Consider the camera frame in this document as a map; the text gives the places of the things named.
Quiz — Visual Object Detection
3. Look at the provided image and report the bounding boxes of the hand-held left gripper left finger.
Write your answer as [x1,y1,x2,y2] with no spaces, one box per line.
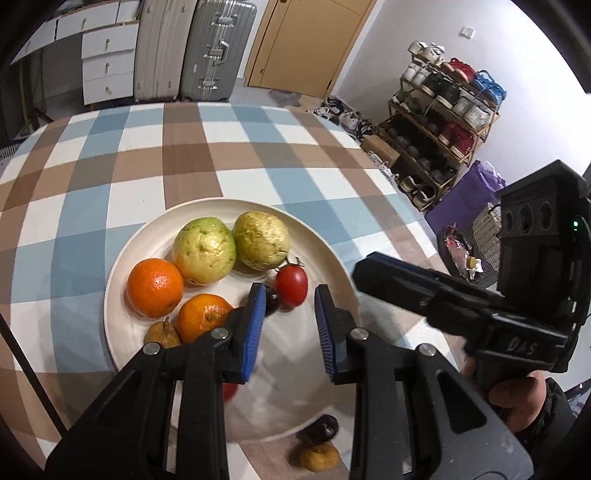
[46,282,267,480]

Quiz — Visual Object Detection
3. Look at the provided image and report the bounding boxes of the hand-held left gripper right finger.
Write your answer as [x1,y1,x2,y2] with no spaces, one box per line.
[314,285,536,480]

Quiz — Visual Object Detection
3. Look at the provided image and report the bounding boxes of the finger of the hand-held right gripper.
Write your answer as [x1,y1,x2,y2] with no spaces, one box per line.
[352,251,445,320]

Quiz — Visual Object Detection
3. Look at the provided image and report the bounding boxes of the orange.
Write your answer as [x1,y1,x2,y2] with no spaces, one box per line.
[126,258,185,319]
[177,294,236,343]

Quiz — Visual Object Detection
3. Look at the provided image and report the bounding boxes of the large cream plate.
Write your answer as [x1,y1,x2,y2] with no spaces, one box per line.
[103,198,366,445]

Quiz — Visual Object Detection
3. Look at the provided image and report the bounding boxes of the wrinkled brown fruit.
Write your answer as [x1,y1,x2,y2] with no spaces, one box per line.
[143,316,182,350]
[298,442,341,473]

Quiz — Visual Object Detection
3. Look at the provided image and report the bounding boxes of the person's right forearm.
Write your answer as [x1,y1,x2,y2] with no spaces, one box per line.
[503,377,583,464]

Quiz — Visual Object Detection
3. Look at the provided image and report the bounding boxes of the person's right hand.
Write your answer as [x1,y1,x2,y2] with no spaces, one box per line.
[461,357,549,433]

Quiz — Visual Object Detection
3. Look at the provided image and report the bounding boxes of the white perforated basket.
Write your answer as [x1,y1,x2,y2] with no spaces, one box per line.
[471,202,505,278]

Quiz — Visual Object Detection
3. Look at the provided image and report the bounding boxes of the yellowish guava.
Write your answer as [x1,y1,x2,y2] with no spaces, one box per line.
[232,211,291,271]

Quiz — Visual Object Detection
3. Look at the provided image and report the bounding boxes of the greenish guava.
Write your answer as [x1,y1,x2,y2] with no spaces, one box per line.
[172,216,238,287]

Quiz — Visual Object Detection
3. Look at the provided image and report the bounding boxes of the purple bag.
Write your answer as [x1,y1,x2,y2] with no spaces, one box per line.
[424,160,507,237]

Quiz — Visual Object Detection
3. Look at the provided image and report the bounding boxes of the small cardboard box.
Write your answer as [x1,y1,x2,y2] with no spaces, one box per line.
[359,134,400,168]

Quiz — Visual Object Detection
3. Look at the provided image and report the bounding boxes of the wooden shoe rack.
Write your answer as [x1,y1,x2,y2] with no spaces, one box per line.
[373,40,509,214]

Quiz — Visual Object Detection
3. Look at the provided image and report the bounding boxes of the pile of loose sneakers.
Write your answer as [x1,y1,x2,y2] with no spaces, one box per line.
[313,95,376,140]

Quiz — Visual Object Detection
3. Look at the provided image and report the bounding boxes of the rows of shelved shoes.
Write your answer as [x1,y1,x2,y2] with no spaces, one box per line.
[392,40,508,210]

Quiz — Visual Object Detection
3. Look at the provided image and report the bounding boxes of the checked tablecloth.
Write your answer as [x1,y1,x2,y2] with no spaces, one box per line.
[0,101,463,480]

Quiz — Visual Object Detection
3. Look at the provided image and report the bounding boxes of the grey doormat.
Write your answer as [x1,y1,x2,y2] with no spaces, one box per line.
[269,89,311,108]

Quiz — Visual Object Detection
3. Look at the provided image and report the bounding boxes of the wooden door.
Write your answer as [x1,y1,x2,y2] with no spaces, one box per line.
[243,0,380,99]

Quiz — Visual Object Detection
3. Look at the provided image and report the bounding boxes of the grey suitcase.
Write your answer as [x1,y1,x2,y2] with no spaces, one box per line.
[178,0,257,103]

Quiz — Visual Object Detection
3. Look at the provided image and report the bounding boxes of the beige suitcase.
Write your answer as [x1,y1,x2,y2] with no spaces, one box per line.
[133,0,198,103]

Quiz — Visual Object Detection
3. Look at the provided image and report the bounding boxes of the white desk with drawers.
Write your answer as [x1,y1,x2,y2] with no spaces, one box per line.
[13,0,141,105]

